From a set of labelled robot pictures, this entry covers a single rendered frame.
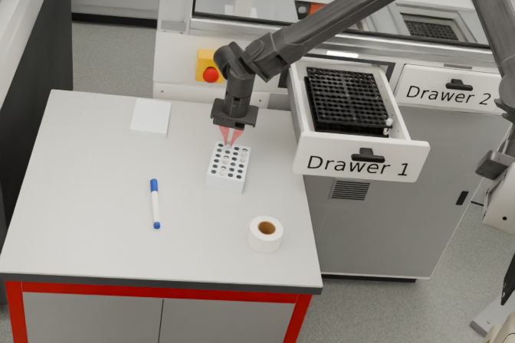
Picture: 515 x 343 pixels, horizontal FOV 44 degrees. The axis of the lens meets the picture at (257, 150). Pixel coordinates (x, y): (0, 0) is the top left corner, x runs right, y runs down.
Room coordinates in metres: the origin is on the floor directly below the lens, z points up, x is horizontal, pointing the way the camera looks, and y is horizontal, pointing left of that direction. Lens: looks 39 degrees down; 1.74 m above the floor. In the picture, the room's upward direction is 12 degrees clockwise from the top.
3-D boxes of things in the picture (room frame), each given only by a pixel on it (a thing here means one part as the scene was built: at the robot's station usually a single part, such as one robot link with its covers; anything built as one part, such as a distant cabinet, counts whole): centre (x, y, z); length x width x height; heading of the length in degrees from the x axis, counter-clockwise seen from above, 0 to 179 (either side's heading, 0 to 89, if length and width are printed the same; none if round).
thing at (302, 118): (1.32, -0.18, 0.86); 0.40 x 0.26 x 0.06; 12
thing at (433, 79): (1.49, -0.47, 0.87); 0.29 x 0.02 x 0.11; 102
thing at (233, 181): (1.10, 0.06, 0.78); 0.12 x 0.08 x 0.04; 1
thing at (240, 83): (1.15, 0.07, 0.98); 0.07 x 0.06 x 0.07; 31
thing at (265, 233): (0.91, -0.05, 0.78); 0.07 x 0.07 x 0.04
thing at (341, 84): (1.31, -0.19, 0.87); 0.22 x 0.18 x 0.06; 12
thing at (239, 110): (1.15, 0.07, 0.92); 0.10 x 0.07 x 0.07; 91
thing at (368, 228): (1.91, -0.11, 0.40); 1.03 x 0.95 x 0.80; 102
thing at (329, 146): (1.12, -0.23, 0.87); 0.29 x 0.02 x 0.11; 102
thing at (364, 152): (1.09, -0.23, 0.91); 0.07 x 0.04 x 0.01; 102
